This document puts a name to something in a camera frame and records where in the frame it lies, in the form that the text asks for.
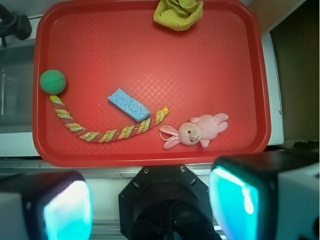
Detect multicolour twisted rope toy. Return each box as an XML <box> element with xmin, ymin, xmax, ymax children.
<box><xmin>49</xmin><ymin>94</ymin><xmax>170</xmax><ymax>144</ymax></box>

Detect pink plush bunny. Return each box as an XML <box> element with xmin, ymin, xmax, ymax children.
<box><xmin>159</xmin><ymin>113</ymin><xmax>229</xmax><ymax>150</ymax></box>

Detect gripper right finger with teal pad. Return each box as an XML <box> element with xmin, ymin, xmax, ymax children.
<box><xmin>209</xmin><ymin>150</ymin><xmax>320</xmax><ymax>240</ymax></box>

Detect red plastic tray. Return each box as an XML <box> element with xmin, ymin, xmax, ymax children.
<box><xmin>32</xmin><ymin>0</ymin><xmax>271</xmax><ymax>168</ymax></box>

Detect blue sponge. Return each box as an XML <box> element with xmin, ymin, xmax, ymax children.
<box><xmin>107</xmin><ymin>88</ymin><xmax>151</xmax><ymax>123</ymax></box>

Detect brown cardboard panel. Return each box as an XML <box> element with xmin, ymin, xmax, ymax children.
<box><xmin>270</xmin><ymin>0</ymin><xmax>320</xmax><ymax>148</ymax></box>

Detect green foam ball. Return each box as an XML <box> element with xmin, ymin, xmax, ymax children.
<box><xmin>40</xmin><ymin>69</ymin><xmax>67</xmax><ymax>95</ymax></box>

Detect grey faucet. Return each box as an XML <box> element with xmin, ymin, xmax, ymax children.
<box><xmin>0</xmin><ymin>4</ymin><xmax>32</xmax><ymax>48</ymax></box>

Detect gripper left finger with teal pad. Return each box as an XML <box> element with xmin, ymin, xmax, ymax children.
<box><xmin>0</xmin><ymin>170</ymin><xmax>94</xmax><ymax>240</ymax></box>

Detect yellow-green cloth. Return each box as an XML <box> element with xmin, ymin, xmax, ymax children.
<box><xmin>153</xmin><ymin>0</ymin><xmax>204</xmax><ymax>32</ymax></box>

